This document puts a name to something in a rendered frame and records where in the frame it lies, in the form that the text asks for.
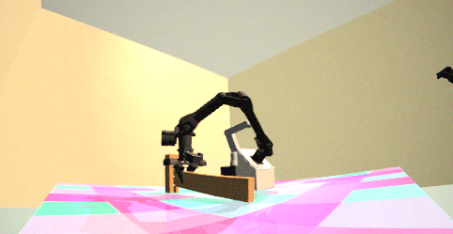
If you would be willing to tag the orange wooden post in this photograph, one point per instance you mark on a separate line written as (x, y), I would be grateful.
(170, 176)

